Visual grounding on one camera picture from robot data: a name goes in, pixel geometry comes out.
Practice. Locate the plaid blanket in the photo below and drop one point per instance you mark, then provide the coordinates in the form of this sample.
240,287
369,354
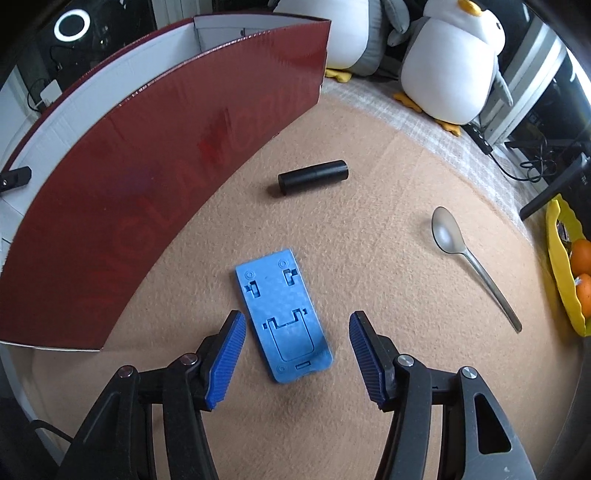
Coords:
461,152

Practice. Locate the black cylinder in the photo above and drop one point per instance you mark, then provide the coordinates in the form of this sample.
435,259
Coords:
314,177

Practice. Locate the tan felt mat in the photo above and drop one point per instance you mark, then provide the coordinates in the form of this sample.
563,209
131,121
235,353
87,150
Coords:
369,258

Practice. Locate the black monitor stand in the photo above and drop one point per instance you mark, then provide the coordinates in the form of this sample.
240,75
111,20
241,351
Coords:
554,194

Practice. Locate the red cardboard box white inside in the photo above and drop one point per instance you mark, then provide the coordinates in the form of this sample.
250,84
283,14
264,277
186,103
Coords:
161,161

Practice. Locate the large penguin plush toy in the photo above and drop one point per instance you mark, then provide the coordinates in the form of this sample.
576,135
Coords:
332,32

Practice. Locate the blue phone stand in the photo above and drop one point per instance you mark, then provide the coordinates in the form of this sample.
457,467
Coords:
286,323

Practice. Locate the small penguin plush toy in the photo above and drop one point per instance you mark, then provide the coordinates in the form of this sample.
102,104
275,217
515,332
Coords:
443,69

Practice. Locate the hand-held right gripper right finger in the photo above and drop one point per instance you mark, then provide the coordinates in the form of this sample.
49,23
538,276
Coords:
367,360

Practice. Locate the metal spoon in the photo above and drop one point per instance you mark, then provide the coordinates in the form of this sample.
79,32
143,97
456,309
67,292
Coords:
445,230

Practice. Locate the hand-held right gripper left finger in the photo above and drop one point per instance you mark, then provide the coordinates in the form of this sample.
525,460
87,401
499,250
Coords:
226,360

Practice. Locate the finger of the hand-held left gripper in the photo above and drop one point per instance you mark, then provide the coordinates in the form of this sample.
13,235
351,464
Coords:
16,179

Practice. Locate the white power adapter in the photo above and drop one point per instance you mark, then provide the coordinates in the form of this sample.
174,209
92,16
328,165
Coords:
50,91

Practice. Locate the yellow fruit bowl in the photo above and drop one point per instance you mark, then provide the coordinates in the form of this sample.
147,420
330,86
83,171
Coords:
558,267

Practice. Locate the orange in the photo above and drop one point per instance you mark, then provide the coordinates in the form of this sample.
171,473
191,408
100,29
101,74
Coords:
584,293
582,256

